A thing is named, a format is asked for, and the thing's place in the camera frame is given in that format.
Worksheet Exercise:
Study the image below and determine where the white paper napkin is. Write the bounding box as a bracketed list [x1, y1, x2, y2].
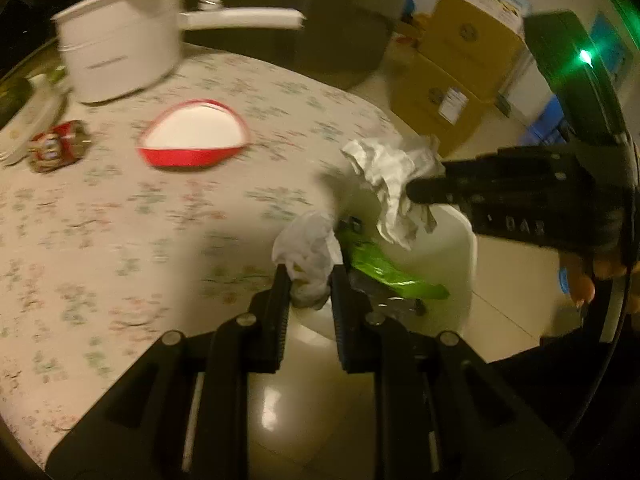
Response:
[342, 136, 445, 250]

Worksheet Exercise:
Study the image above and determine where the green snack bag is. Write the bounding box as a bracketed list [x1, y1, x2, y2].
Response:
[335, 218, 450, 300]

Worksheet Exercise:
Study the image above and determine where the small white tissue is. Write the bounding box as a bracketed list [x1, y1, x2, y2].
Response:
[271, 211, 343, 310]

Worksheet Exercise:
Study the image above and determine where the white trash bin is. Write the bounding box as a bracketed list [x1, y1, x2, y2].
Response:
[281, 174, 477, 336]

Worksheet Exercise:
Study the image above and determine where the person's right hand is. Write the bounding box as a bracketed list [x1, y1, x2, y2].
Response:
[559, 249, 627, 308]

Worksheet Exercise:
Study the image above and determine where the lower cardboard box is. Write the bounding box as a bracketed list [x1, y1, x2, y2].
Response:
[390, 54, 494, 156]

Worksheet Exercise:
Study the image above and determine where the cardboard box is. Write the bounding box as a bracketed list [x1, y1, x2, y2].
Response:
[418, 0, 526, 101]
[390, 54, 494, 156]

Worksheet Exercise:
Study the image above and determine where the upper cardboard box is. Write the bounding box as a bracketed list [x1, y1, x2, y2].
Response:
[418, 0, 526, 101]

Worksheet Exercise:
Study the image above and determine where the floral tablecloth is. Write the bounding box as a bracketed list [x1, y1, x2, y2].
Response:
[1, 46, 398, 464]

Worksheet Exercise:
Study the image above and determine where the dark refrigerator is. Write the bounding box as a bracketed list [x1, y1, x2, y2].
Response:
[164, 0, 424, 91]

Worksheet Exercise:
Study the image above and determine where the white electric cooking pot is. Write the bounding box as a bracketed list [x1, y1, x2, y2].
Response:
[52, 0, 305, 104]

